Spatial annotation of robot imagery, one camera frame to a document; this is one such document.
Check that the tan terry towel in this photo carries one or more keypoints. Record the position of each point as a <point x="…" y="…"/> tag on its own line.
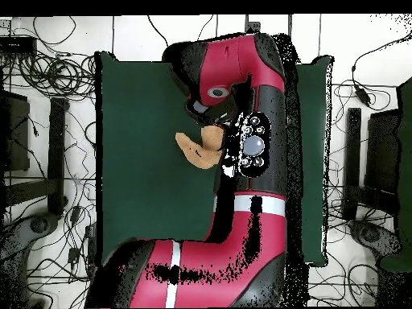
<point x="206" y="157"/>

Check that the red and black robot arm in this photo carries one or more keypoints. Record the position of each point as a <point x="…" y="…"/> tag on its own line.
<point x="225" y="251"/>

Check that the black flat panel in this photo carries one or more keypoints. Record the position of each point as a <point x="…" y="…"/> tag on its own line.
<point x="383" y="151"/>
<point x="16" y="135"/>

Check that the black flat electronics box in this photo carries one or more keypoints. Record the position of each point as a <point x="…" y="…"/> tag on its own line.
<point x="17" y="45"/>

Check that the dark green table cloth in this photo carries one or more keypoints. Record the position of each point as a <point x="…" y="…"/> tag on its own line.
<point x="145" y="161"/>

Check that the black floor stand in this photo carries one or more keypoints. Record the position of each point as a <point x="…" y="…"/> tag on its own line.
<point x="57" y="154"/>
<point x="353" y="154"/>

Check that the small dark grey box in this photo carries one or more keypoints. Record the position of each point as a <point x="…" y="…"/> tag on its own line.
<point x="254" y="26"/>

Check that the black power adapter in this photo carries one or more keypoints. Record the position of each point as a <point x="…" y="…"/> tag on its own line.
<point x="362" y="96"/>

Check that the dark green cloth sheet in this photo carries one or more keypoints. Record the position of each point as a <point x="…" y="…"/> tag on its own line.
<point x="406" y="161"/>

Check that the grey square frame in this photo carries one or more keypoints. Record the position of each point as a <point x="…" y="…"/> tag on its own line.
<point x="290" y="24"/>

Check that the dark pedestal leg with knob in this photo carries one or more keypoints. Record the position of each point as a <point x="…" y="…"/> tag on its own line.
<point x="370" y="235"/>
<point x="38" y="225"/>

